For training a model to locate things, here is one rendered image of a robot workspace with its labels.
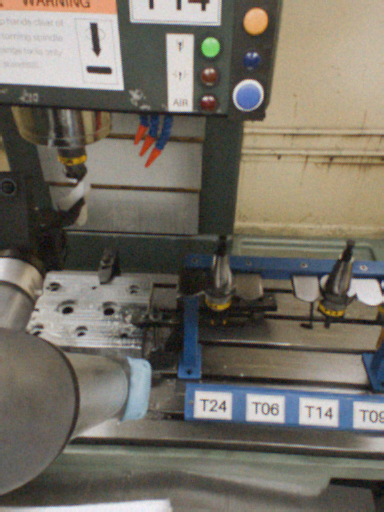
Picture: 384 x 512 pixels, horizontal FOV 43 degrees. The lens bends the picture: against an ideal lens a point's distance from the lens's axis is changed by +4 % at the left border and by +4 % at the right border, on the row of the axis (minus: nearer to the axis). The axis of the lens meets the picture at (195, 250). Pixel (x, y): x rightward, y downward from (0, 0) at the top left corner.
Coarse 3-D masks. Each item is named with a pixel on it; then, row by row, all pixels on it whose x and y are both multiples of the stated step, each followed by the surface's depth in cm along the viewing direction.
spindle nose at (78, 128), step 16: (16, 112) 77; (32, 112) 75; (48, 112) 75; (64, 112) 75; (80, 112) 76; (96, 112) 78; (32, 128) 77; (48, 128) 76; (64, 128) 76; (80, 128) 77; (96, 128) 79; (48, 144) 78; (64, 144) 78; (80, 144) 79
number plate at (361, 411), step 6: (354, 402) 101; (360, 402) 101; (354, 408) 101; (360, 408) 101; (366, 408) 101; (372, 408) 101; (378, 408) 101; (354, 414) 101; (360, 414) 101; (366, 414) 101; (372, 414) 101; (378, 414) 101; (354, 420) 101; (360, 420) 101; (366, 420) 101; (372, 420) 101; (378, 420) 101; (354, 426) 101; (360, 426) 101; (366, 426) 101; (372, 426) 101; (378, 426) 101
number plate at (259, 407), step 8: (248, 400) 101; (256, 400) 101; (264, 400) 101; (272, 400) 101; (280, 400) 101; (248, 408) 101; (256, 408) 101; (264, 408) 101; (272, 408) 101; (280, 408) 101; (248, 416) 101; (256, 416) 101; (264, 416) 101; (272, 416) 101; (280, 416) 101
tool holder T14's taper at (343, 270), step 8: (336, 264) 85; (344, 264) 84; (352, 264) 84; (336, 272) 86; (344, 272) 85; (352, 272) 86; (328, 280) 88; (336, 280) 86; (344, 280) 86; (328, 288) 88; (336, 288) 87; (344, 288) 87
